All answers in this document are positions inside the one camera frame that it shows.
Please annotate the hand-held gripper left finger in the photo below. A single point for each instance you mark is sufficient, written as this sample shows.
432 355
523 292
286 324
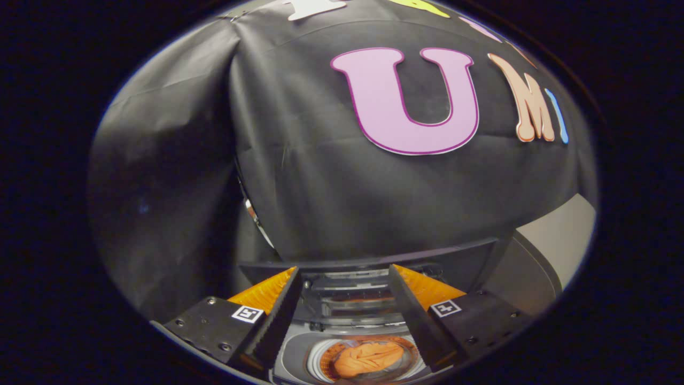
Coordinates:
278 315

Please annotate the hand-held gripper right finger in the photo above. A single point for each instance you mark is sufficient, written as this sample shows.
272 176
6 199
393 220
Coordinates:
414 315

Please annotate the orange polo shirt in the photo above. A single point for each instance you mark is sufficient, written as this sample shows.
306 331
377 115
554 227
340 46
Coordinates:
368 359

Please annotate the black backdrop cloth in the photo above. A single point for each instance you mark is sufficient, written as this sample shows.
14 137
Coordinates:
320 187

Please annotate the cream cabinet with grey top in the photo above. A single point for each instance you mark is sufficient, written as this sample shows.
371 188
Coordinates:
556 240

